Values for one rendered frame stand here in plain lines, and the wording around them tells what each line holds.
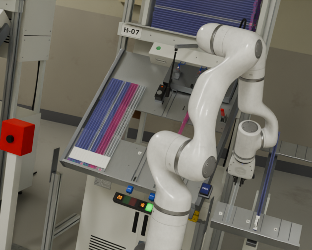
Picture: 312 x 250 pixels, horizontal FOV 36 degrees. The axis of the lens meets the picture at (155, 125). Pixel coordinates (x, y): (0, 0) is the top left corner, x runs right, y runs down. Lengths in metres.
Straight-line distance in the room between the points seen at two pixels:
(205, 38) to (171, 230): 0.61
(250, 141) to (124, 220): 1.04
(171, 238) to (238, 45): 0.64
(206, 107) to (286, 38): 3.84
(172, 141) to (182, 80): 0.91
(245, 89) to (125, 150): 0.77
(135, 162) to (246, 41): 0.95
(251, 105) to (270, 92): 3.56
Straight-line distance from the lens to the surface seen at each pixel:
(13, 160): 2.66
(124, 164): 2.22
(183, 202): 1.52
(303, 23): 5.29
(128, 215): 2.59
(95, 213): 2.67
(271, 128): 1.83
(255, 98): 1.73
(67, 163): 2.30
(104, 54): 5.38
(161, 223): 1.54
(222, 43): 1.52
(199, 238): 2.15
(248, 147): 1.83
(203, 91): 1.48
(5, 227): 2.82
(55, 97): 5.60
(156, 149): 1.50
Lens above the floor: 1.50
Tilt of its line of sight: 14 degrees down
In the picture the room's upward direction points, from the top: 11 degrees clockwise
